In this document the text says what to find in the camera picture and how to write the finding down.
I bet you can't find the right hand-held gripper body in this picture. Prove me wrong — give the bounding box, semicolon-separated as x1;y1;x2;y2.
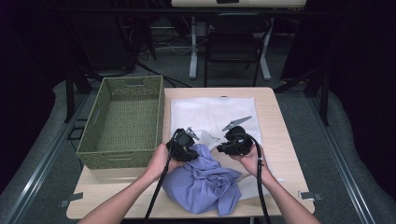
222;116;255;157

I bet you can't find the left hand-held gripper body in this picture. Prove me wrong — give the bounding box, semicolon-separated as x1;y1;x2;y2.
166;126;200;162

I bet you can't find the purple shirt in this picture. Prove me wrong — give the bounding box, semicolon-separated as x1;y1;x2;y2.
162;143;243;217

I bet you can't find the white mesh laundry bag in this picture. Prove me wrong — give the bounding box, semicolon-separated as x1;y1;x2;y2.
170;96;285;202

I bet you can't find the green woven basket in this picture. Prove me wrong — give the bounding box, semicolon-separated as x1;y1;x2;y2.
76;75;166;171

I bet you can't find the person's right hand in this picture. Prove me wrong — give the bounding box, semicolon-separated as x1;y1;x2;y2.
229;144;269;185

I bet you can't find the person's left hand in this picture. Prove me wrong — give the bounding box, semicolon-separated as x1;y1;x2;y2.
145;143;186;182

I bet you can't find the black metal stand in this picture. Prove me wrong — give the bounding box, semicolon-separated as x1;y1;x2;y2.
64;66;104;124
274;66;331;127

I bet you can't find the black chair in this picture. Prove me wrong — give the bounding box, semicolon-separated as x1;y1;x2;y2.
204;13;275;88

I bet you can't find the white-legged desk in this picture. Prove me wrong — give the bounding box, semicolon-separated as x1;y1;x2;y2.
171;0;309;81

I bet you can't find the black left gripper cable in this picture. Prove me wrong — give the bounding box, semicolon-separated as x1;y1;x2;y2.
144;129;182;224

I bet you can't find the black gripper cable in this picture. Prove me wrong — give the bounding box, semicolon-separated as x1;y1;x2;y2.
239;133;273;224
144;129;182;224

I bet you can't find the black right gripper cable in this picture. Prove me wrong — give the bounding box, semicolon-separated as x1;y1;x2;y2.
239;133;273;224

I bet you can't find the black floor cable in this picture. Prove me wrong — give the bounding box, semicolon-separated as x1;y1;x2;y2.
135;60;192;89

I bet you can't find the grey metal table bracket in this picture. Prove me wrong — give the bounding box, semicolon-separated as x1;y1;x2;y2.
298;190;323;202
59;191;84;209

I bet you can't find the grey metal floor rail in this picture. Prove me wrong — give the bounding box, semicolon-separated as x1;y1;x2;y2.
306;92;379;224
3;92;92;224

